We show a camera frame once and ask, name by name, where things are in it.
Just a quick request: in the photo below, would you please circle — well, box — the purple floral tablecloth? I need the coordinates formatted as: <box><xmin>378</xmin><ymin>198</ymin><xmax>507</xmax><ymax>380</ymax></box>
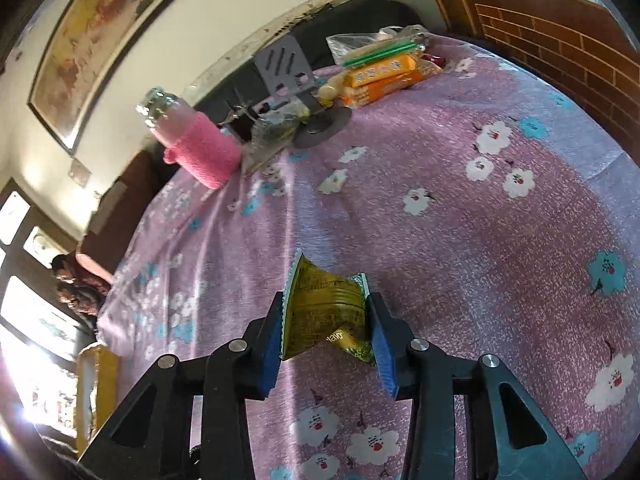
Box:
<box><xmin>96</xmin><ymin>34</ymin><xmax>640</xmax><ymax>480</ymax></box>

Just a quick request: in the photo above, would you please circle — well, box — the orange biscuit packet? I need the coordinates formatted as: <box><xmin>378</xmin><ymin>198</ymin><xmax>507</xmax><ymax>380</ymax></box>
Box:
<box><xmin>349</xmin><ymin>54</ymin><xmax>432</xmax><ymax>87</ymax></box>
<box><xmin>344</xmin><ymin>71</ymin><xmax>443</xmax><ymax>109</ymax></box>

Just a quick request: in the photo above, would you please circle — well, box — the framed wall painting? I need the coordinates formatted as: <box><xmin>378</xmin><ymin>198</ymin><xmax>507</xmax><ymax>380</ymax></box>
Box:
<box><xmin>26</xmin><ymin>0</ymin><xmax>197</xmax><ymax>155</ymax></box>

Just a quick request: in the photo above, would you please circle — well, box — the dark framed window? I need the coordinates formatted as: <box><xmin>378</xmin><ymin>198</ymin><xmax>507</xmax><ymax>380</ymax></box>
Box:
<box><xmin>0</xmin><ymin>179</ymin><xmax>87</xmax><ymax>442</ymax></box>

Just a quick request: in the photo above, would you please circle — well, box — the clear bag with dark contents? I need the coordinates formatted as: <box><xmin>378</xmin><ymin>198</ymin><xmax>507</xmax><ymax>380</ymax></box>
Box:
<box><xmin>244</xmin><ymin>104</ymin><xmax>312</xmax><ymax>177</ymax></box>

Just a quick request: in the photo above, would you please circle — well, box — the clear plastic bag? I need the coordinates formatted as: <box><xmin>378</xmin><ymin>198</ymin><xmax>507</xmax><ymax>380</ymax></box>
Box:
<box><xmin>326</xmin><ymin>24</ymin><xmax>432</xmax><ymax>67</ymax></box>

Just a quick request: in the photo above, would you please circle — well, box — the brick-patterned wooden cabinet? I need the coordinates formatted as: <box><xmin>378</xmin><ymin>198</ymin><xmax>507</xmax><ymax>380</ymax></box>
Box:
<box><xmin>414</xmin><ymin>0</ymin><xmax>640</xmax><ymax>167</ymax></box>

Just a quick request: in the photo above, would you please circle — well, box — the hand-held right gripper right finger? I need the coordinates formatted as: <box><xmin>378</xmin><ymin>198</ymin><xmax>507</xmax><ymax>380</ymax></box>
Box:
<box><xmin>365</xmin><ymin>292</ymin><xmax>589</xmax><ymax>480</ymax></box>

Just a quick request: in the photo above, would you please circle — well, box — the cream packet with green stripe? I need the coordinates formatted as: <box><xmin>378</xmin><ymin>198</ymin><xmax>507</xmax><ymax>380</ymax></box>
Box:
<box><xmin>342</xmin><ymin>40</ymin><xmax>427</xmax><ymax>69</ymax></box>

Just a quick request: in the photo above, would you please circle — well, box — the small olive yellow snack packet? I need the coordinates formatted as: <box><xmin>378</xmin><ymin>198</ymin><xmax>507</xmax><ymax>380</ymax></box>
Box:
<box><xmin>280</xmin><ymin>248</ymin><xmax>377</xmax><ymax>367</ymax></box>

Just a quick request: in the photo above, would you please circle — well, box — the pink bottle with knitted sleeve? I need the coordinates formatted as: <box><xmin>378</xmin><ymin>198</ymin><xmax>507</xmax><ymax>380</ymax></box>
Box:
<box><xmin>135</xmin><ymin>87</ymin><xmax>244</xmax><ymax>191</ymax></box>

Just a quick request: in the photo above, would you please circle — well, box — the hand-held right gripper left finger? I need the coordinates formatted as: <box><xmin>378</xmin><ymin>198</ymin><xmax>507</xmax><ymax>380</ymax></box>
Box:
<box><xmin>75</xmin><ymin>290</ymin><xmax>285</xmax><ymax>480</ymax></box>

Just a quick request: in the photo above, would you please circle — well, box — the black phone stand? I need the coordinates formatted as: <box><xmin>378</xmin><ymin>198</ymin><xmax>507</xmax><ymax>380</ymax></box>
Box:
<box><xmin>253</xmin><ymin>34</ymin><xmax>354</xmax><ymax>150</ymax></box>

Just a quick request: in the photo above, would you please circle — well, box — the yellow cardboard box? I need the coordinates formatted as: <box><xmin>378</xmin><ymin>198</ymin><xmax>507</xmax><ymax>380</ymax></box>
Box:
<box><xmin>74</xmin><ymin>343</ymin><xmax>121</xmax><ymax>457</ymax></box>

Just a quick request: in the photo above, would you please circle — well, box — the black sofa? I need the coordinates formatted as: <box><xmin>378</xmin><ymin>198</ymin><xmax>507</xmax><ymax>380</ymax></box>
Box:
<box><xmin>196</xmin><ymin>0</ymin><xmax>417</xmax><ymax>127</ymax></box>

